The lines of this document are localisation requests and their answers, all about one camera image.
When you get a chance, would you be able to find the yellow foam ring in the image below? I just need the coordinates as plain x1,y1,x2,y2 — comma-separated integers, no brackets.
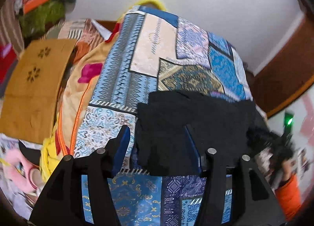
117,0,168,22

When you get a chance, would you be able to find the orange shoe box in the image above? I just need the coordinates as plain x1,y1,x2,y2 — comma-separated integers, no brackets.
23,0,49,14

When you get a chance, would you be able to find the blue patchwork bedspread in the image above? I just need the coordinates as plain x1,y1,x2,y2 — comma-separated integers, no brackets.
74,5,252,225

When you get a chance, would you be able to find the black zip hoodie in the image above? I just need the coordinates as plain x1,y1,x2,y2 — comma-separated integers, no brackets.
135,90,268,176

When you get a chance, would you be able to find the green fabric storage box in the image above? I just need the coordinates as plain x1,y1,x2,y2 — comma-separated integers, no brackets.
18,0,66,38

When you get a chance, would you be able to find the person right hand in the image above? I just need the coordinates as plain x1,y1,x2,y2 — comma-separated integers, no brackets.
281,159,293,182

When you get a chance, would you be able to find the pink plush toy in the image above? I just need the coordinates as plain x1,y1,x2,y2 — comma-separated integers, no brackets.
3,149,43,193

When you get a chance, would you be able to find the white sliding wardrobe door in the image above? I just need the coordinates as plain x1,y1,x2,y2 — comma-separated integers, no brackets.
268,87,313,201

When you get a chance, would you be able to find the orange sleeve forearm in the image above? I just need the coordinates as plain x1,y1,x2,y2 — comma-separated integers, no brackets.
275,174,301,221

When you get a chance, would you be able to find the red plush toy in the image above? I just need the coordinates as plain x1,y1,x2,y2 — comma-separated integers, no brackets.
0,44,16,83

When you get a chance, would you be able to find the wooden lap desk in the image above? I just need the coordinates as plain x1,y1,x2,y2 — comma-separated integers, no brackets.
1,39,77,144

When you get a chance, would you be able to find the brown wooden door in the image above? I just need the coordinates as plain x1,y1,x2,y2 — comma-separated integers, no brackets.
245,14,313,117

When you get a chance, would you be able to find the striped pink curtain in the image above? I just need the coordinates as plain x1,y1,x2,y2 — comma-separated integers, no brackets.
1,0,25,56

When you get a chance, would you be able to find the orange floral blanket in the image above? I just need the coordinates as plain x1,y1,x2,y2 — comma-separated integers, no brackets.
39,19,120,182

